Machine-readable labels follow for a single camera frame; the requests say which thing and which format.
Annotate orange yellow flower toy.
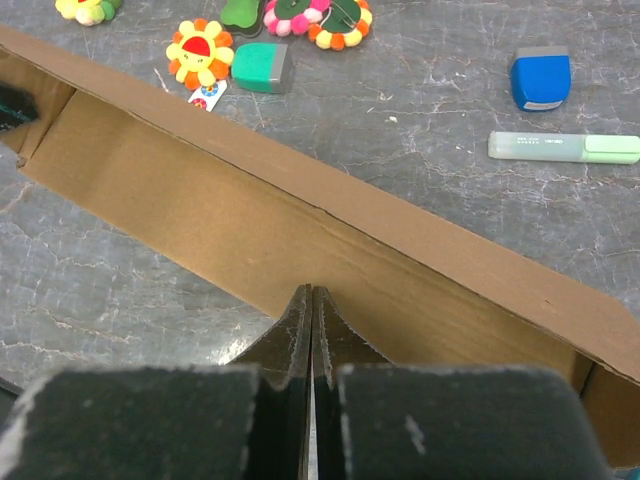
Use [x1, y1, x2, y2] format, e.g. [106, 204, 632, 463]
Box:
[165, 18, 234, 91]

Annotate green bone toy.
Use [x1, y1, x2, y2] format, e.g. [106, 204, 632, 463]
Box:
[220, 0, 265, 38]

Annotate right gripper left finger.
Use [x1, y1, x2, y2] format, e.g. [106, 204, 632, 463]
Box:
[1, 285, 312, 479]

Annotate rainbow flower toy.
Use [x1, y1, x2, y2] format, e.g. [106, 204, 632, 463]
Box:
[55, 0, 123, 27]

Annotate pale green stick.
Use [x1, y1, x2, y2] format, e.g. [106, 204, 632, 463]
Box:
[488, 132, 639, 165]

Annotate green double flower toy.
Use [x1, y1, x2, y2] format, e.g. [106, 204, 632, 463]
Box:
[263, 0, 373, 51]

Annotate blue small box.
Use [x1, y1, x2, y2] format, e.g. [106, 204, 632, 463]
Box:
[510, 46, 571, 112]

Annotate teal square sponge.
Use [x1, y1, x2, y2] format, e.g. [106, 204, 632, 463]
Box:
[231, 42, 293, 94]

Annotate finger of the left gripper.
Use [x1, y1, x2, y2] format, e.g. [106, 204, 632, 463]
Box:
[0, 82, 39, 133]

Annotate brown cardboard box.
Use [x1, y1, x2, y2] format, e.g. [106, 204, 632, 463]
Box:
[1, 27, 639, 467]

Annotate small white tag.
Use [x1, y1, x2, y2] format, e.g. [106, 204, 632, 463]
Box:
[188, 80, 228, 112]

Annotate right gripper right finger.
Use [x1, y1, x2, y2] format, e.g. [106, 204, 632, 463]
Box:
[312, 287, 613, 479]

